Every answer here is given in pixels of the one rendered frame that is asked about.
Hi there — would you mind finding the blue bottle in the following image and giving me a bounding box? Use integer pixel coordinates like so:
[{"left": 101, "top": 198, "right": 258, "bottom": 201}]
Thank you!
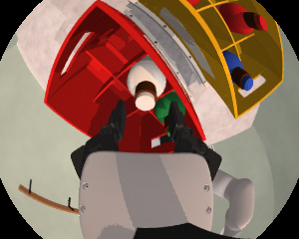
[{"left": 222, "top": 50, "right": 253, "bottom": 92}]

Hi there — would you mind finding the green bottle with pale green label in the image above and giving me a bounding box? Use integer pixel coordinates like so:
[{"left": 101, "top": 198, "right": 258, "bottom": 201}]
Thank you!
[{"left": 154, "top": 91, "right": 185, "bottom": 136}]

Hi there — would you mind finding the dark red crate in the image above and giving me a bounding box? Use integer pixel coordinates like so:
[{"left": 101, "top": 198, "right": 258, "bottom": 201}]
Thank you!
[{"left": 44, "top": 0, "right": 206, "bottom": 153}]

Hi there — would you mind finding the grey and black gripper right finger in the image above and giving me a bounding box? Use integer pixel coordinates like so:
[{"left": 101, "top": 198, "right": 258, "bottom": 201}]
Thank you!
[{"left": 167, "top": 102, "right": 222, "bottom": 182}]

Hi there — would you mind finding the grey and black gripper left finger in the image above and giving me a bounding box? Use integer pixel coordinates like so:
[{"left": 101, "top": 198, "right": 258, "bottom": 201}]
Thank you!
[{"left": 71, "top": 100, "right": 127, "bottom": 180}]

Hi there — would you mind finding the white bottle with grey label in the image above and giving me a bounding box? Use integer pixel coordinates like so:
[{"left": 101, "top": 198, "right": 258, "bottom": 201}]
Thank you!
[{"left": 127, "top": 55, "right": 166, "bottom": 111}]

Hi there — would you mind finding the olive-brown crate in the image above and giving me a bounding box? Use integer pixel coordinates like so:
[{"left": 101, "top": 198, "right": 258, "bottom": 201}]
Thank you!
[{"left": 138, "top": 0, "right": 284, "bottom": 120}]

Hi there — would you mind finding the red bottle with pale label band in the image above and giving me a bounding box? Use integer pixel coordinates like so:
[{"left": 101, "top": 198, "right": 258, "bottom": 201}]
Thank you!
[{"left": 215, "top": 3, "right": 267, "bottom": 35}]

